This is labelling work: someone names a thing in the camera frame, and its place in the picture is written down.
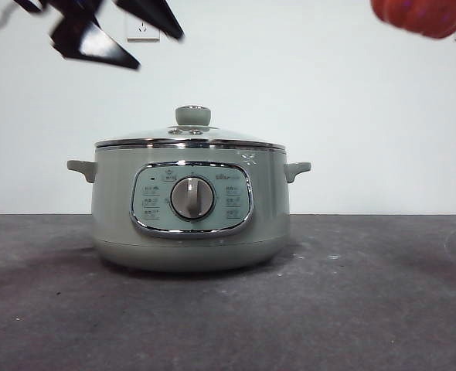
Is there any glass lid with green knob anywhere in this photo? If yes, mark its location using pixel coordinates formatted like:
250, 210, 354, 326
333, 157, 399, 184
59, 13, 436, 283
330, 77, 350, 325
94, 104, 286, 151

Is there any orange toy pumpkin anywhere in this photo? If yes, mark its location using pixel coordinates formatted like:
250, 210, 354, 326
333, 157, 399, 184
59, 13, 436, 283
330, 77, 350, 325
370, 0, 456, 40

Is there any pale green electric cooking pot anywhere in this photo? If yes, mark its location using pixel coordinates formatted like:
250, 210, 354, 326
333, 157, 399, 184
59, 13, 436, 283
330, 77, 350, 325
66, 143, 312, 274

